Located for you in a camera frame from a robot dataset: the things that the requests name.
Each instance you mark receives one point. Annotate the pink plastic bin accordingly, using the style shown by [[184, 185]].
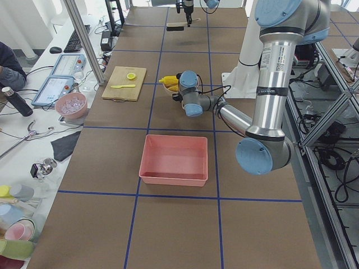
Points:
[[174, 160]]

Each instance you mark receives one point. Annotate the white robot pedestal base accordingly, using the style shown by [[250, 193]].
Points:
[[244, 77]]

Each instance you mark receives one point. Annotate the lower teach pendant tablet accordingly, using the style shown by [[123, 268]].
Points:
[[52, 89]]

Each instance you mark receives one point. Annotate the black computer keyboard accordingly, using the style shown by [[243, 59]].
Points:
[[74, 44]]

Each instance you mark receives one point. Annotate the bamboo cutting board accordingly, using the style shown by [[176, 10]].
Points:
[[118, 77]]

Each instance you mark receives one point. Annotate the tan toy ginger root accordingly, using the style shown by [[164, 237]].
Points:
[[173, 88]]

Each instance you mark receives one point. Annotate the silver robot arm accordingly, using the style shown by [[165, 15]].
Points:
[[275, 28], [211, 4]]

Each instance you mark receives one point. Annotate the yellow cup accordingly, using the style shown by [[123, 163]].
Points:
[[5, 191]]

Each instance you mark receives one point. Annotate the upper teach pendant tablet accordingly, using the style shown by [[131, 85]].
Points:
[[66, 64]]

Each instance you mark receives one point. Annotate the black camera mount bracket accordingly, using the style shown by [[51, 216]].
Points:
[[178, 6]]

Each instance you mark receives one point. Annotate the person blue sleeve forearm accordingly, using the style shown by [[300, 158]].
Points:
[[12, 74]]

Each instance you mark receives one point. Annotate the beige plastic dustpan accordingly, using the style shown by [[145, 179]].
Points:
[[183, 88]]

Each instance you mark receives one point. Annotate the grey cup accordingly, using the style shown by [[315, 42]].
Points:
[[22, 192]]

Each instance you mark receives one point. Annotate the pink bowl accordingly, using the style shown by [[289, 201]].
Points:
[[72, 106]]

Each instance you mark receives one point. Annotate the green cup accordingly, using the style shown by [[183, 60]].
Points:
[[17, 249]]

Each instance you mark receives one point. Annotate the teach pendant tablet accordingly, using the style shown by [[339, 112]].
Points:
[[66, 64], [52, 89]]

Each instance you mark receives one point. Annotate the aluminium frame post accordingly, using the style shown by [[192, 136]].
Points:
[[79, 27]]

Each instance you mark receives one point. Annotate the light blue cup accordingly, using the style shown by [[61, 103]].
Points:
[[10, 214]]

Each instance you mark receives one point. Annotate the beige brush black bristles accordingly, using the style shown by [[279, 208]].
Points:
[[180, 26]]

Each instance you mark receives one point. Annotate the dark grey cloth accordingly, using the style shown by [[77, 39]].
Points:
[[64, 147]]

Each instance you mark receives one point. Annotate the black water bottle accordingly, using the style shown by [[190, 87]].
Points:
[[17, 101]]

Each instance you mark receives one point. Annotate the yellow plastic toy knife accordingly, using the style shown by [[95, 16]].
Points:
[[122, 86]]

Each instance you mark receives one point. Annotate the yellow toy corn cob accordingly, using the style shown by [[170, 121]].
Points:
[[169, 80]]

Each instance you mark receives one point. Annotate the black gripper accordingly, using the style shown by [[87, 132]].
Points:
[[188, 6]]

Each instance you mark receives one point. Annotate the black computer mouse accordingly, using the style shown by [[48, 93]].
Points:
[[55, 50]]

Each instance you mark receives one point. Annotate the pink cup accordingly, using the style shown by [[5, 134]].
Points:
[[23, 229]]

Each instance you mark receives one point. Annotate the yellow toy lemon slice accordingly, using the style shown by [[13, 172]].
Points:
[[131, 76]]

